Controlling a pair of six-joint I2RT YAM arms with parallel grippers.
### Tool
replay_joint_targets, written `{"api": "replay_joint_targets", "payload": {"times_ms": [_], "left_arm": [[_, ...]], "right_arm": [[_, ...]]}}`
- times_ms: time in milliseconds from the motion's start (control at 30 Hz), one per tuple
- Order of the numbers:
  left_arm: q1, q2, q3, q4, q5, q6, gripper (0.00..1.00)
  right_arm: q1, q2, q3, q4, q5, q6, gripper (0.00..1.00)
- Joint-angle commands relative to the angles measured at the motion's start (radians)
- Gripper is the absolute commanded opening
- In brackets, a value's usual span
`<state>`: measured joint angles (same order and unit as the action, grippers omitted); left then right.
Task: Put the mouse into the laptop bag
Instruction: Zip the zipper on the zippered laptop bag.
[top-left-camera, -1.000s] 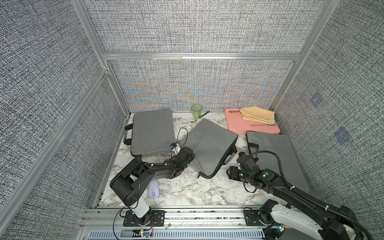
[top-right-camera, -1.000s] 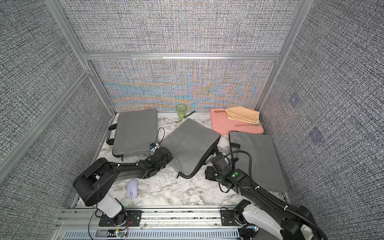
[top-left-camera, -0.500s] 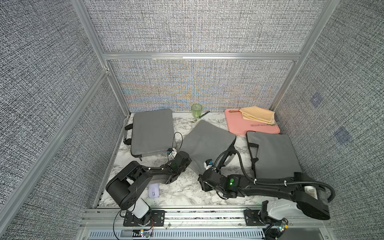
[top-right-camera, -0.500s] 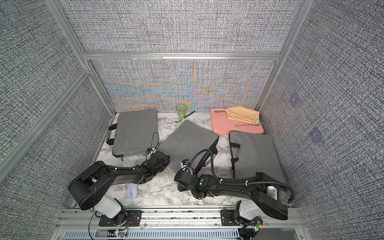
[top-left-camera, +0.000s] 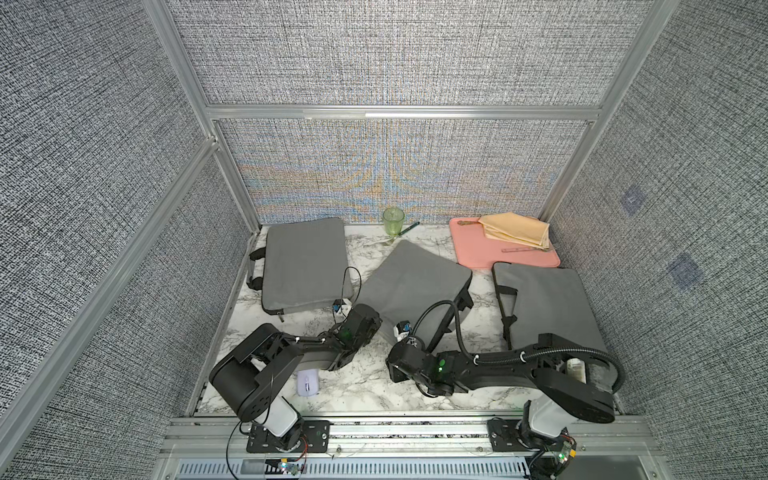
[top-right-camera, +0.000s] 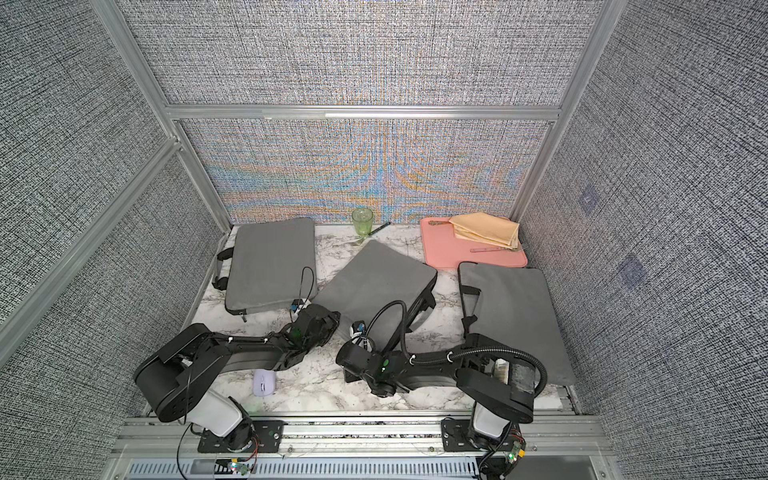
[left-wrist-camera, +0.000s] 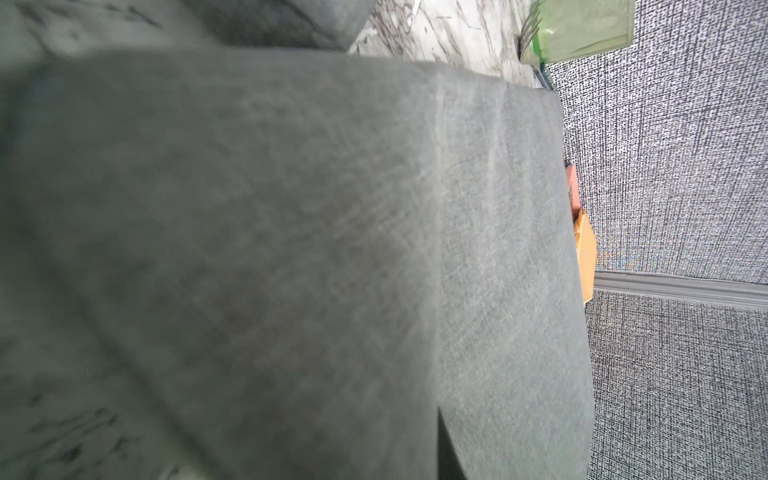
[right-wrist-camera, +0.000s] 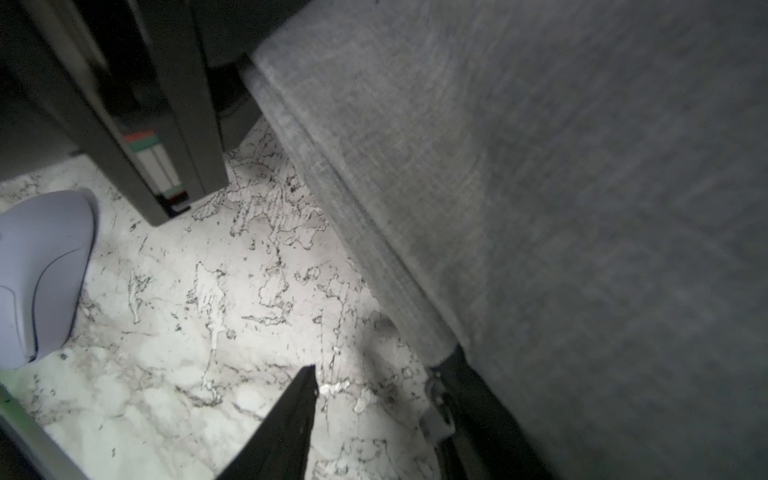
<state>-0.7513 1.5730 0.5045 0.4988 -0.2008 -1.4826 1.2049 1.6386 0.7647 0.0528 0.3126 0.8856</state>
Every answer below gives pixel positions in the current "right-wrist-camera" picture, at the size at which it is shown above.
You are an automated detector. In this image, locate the grey laptop bag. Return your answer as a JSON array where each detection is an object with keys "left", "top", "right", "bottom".
[{"left": 241, "top": 1, "right": 767, "bottom": 479}]

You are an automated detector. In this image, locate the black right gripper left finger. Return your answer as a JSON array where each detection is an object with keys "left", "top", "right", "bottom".
[{"left": 219, "top": 365, "right": 318, "bottom": 480}]

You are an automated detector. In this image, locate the aluminium front rail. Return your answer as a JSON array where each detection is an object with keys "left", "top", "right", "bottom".
[{"left": 1, "top": 385, "right": 87, "bottom": 480}]

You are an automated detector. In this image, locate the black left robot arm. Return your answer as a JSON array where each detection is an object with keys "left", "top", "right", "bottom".
[{"left": 1, "top": 1, "right": 302, "bottom": 225}]

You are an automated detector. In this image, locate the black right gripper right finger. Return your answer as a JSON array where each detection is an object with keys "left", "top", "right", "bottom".
[{"left": 428, "top": 347, "right": 555, "bottom": 479}]

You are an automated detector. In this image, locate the lilac computer mouse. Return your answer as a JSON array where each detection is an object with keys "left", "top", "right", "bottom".
[{"left": 1, "top": 190, "right": 95, "bottom": 370}]

